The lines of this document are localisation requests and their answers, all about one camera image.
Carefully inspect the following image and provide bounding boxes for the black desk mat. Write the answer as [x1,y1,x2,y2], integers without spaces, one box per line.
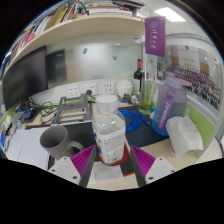
[46,120,136,178]

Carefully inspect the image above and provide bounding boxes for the purple translucent water jug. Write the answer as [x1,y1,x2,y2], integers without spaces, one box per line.
[151,72,193,137]

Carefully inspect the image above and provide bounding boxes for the dark wine bottle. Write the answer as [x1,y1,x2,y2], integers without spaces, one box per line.
[133,58,144,95]

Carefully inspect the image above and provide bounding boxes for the glass vase with green stems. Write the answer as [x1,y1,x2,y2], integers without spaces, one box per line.
[139,78,157,116]

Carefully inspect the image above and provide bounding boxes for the grey metal laptop stand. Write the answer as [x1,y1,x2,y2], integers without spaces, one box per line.
[51,93,95,126]

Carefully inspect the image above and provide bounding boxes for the flat round red coaster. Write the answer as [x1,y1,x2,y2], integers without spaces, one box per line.
[97,143,131,167]

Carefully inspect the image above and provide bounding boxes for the clear plastic water bottle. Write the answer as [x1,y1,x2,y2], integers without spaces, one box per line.
[91,94,127,165]

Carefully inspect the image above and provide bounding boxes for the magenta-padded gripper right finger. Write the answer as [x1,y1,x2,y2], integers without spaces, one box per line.
[128,144,178,188]

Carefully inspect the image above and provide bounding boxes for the black computer monitor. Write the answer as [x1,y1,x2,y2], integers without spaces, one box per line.
[1,45,50,111]

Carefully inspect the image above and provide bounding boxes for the dark blue mouse pad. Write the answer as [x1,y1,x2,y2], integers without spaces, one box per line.
[124,105,171,149]

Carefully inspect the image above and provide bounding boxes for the wall shelf with books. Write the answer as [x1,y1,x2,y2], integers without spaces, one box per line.
[0,0,148,85]

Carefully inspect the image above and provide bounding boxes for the blue coiled cable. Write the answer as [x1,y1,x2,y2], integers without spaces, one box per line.
[118,109,151,133]

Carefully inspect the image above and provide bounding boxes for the white round jar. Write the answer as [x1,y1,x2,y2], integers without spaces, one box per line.
[116,79,134,100]

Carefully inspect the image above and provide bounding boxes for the purple pennant flag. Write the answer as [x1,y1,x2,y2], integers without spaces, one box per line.
[143,16,167,58]

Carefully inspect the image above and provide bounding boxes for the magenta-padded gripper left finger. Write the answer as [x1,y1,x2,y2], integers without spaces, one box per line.
[48,144,99,188]

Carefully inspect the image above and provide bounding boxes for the white wall outlet row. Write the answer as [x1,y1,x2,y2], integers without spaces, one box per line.
[64,81,116,99]

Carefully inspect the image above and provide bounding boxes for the white tissue pack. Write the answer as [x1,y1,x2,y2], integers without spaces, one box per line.
[165,109,205,159]

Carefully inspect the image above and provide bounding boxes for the plain white paper sheet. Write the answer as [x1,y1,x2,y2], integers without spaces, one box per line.
[14,127,51,171]

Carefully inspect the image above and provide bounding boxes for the grey ceramic mug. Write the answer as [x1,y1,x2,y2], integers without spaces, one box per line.
[39,124,85,162]

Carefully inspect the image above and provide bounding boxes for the white folded paper towel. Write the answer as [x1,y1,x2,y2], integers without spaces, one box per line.
[91,159,125,185]

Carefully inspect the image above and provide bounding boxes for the black power cable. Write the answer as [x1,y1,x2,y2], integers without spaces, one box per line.
[30,96,61,125]

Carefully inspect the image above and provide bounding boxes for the group photo poster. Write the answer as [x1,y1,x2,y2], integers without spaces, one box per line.
[163,44,223,112]

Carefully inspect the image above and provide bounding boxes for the handwritten white paper sheet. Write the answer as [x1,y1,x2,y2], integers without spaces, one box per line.
[4,129,30,162]

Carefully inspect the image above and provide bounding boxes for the ceiling lights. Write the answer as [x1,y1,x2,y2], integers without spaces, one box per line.
[153,6,187,24]

